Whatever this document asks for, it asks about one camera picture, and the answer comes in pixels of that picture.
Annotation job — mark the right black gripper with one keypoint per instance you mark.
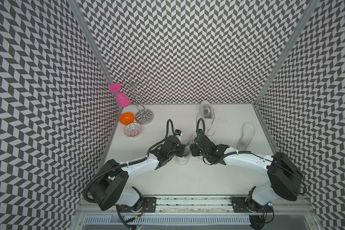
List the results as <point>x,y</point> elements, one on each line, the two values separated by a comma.
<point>193,150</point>

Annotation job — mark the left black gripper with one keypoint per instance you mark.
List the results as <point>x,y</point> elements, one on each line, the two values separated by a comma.
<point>181,148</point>

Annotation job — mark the white sneaker one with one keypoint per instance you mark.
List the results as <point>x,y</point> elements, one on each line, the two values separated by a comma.
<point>187,153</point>
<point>206,112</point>

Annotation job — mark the white shoe insole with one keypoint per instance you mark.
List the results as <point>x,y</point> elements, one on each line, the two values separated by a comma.
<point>248,131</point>

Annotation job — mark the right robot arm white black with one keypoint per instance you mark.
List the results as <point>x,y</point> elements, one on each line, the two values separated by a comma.
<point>284,178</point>

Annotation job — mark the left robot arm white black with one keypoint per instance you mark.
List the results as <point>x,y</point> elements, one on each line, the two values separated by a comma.
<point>107,188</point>

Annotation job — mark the patterned floral bowl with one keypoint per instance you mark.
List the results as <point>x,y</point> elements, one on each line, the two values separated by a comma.
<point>133,130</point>

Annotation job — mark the orange bowl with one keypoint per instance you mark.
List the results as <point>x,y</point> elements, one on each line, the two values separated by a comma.
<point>126,118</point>

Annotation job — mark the pink wine glass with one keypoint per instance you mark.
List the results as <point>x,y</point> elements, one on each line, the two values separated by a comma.
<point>122,99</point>

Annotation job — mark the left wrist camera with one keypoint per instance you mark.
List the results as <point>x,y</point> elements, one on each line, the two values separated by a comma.
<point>178,133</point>

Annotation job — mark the silver wire glass rack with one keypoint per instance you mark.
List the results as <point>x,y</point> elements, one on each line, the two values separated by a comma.
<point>143,116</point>

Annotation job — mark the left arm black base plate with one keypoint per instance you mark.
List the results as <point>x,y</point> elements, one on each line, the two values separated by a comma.
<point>145,204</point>

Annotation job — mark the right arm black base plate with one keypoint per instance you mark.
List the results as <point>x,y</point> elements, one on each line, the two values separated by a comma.
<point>238,204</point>

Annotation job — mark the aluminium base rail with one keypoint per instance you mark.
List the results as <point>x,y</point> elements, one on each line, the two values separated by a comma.
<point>220,205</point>

